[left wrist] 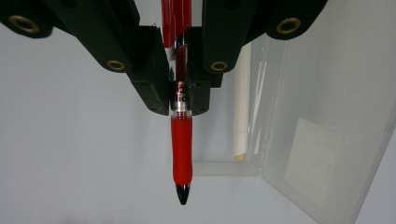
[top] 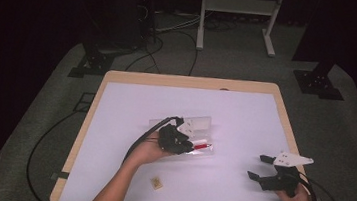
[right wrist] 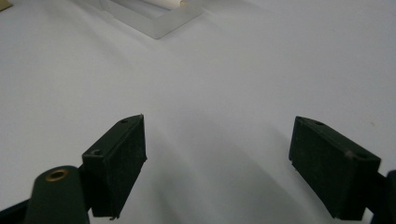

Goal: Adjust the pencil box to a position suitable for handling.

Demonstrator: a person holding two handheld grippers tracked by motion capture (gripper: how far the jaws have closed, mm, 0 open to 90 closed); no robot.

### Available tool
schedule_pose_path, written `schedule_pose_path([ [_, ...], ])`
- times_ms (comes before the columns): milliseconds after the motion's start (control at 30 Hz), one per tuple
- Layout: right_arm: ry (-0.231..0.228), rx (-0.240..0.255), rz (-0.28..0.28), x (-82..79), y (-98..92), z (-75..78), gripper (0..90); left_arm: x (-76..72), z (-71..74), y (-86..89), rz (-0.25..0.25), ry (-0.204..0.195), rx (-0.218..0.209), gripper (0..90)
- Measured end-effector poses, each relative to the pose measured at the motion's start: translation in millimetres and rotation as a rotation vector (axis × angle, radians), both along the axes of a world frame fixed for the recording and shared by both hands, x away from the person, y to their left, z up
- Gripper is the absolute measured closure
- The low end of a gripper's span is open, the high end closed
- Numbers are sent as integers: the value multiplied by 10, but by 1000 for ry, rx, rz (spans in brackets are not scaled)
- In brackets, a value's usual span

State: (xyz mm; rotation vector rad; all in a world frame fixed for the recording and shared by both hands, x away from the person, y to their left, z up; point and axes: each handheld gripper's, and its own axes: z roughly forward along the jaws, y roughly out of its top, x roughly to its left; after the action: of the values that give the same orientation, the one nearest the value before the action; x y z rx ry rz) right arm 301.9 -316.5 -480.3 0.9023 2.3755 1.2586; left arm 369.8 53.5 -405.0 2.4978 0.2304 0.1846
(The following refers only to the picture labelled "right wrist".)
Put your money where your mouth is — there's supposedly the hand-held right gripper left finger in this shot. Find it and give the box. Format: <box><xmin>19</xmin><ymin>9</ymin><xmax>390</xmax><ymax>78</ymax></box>
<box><xmin>81</xmin><ymin>114</ymin><xmax>148</xmax><ymax>220</ymax></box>

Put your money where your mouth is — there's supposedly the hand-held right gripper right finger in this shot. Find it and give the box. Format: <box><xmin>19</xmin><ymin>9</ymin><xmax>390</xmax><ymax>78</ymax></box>
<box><xmin>288</xmin><ymin>116</ymin><xmax>382</xmax><ymax>222</ymax></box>

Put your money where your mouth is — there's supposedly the clear plastic pencil case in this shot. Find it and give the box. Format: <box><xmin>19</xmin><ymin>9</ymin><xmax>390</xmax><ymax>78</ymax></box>
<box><xmin>71</xmin><ymin>0</ymin><xmax>205</xmax><ymax>40</ymax></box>

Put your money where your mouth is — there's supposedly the white pen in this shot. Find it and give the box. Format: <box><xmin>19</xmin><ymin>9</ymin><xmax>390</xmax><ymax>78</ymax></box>
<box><xmin>148</xmin><ymin>0</ymin><xmax>189</xmax><ymax>10</ymax></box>

